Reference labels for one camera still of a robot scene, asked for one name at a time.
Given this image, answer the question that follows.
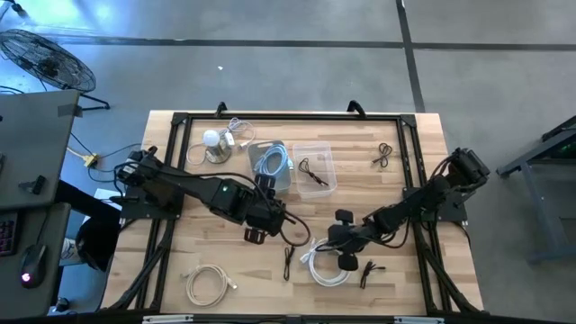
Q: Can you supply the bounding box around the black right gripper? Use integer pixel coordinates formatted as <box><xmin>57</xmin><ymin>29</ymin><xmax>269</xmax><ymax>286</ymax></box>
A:
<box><xmin>328</xmin><ymin>209</ymin><xmax>361</xmax><ymax>272</ymax></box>

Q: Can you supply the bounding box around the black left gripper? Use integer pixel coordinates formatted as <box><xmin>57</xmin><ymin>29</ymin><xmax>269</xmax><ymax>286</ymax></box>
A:
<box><xmin>244</xmin><ymin>174</ymin><xmax>288</xmax><ymax>245</ymax></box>

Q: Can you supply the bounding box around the white USB cable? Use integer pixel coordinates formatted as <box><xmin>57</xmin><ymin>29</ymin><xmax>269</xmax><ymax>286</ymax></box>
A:
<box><xmin>299</xmin><ymin>237</ymin><xmax>352</xmax><ymax>288</ymax></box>

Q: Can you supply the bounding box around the black USB cable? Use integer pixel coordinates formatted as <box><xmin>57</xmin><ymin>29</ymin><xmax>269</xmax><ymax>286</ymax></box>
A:
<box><xmin>283</xmin><ymin>245</ymin><xmax>297</xmax><ymax>283</ymax></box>
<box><xmin>372</xmin><ymin>142</ymin><xmax>393</xmax><ymax>169</ymax></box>
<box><xmin>358</xmin><ymin>259</ymin><xmax>387</xmax><ymax>290</ymax></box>
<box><xmin>298</xmin><ymin>157</ymin><xmax>329</xmax><ymax>187</ymax></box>

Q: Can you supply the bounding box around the light blue USB cable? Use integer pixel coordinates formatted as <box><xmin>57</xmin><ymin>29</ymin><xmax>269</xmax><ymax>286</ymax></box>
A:
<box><xmin>254</xmin><ymin>143</ymin><xmax>294</xmax><ymax>177</ymax></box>

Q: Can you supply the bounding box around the beige USB cable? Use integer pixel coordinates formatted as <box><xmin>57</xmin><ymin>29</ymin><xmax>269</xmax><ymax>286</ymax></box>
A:
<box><xmin>179</xmin><ymin>264</ymin><xmax>239</xmax><ymax>309</ymax></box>

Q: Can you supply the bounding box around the white opaque plastic bin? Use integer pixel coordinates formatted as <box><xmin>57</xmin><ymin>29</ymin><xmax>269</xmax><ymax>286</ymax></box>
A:
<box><xmin>246</xmin><ymin>139</ymin><xmax>293</xmax><ymax>197</ymax></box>

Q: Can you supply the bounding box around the clear plastic bin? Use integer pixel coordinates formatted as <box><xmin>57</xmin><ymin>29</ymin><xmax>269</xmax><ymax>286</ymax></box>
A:
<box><xmin>292</xmin><ymin>141</ymin><xmax>338</xmax><ymax>200</ymax></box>

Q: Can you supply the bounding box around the white light bulb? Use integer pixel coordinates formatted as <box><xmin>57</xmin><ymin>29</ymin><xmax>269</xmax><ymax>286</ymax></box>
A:
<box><xmin>202</xmin><ymin>129</ymin><xmax>221</xmax><ymax>149</ymax></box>

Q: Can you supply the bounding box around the white light bar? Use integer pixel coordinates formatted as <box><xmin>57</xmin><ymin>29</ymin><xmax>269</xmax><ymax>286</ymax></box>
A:
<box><xmin>393</xmin><ymin>316</ymin><xmax>446</xmax><ymax>324</ymax></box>
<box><xmin>141</xmin><ymin>314</ymin><xmax>194</xmax><ymax>324</ymax></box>

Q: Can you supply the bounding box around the person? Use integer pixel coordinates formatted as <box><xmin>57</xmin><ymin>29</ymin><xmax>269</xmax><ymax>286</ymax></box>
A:
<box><xmin>74</xmin><ymin>214</ymin><xmax>122</xmax><ymax>274</ymax></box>

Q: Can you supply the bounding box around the black computer mouse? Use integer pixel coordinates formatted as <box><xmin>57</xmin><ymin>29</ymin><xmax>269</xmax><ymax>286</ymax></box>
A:
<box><xmin>19</xmin><ymin>244</ymin><xmax>48</xmax><ymax>290</ymax></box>

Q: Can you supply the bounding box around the keyboard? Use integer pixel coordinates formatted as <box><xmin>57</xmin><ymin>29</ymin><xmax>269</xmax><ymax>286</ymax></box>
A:
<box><xmin>0</xmin><ymin>211</ymin><xmax>19</xmax><ymax>257</ymax></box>

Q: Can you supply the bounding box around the black floor fan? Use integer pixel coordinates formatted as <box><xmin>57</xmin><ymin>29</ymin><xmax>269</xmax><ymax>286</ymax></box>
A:
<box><xmin>0</xmin><ymin>28</ymin><xmax>112</xmax><ymax>113</ymax></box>

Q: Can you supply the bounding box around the grey desk with mouse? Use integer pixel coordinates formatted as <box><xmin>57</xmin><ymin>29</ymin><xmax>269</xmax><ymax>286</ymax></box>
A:
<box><xmin>0</xmin><ymin>202</ymin><xmax>72</xmax><ymax>321</ymax></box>

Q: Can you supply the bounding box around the white lamp cord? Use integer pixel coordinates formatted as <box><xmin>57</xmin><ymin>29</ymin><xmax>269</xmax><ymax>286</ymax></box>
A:
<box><xmin>185</xmin><ymin>116</ymin><xmax>257</xmax><ymax>167</ymax></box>

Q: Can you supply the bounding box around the black aluminium table frame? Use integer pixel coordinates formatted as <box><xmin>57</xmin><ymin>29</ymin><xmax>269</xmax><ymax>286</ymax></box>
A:
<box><xmin>101</xmin><ymin>99</ymin><xmax>485</xmax><ymax>316</ymax></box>

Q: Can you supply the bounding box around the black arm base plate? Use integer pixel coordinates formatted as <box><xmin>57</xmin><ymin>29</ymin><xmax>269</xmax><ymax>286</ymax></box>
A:
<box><xmin>119</xmin><ymin>184</ymin><xmax>185</xmax><ymax>221</ymax></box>
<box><xmin>402</xmin><ymin>186</ymin><xmax>469</xmax><ymax>225</ymax></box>

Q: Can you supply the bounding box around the grey metal table frame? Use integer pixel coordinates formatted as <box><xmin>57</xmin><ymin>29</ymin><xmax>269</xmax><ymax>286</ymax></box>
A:
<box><xmin>496</xmin><ymin>114</ymin><xmax>576</xmax><ymax>266</ymax></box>

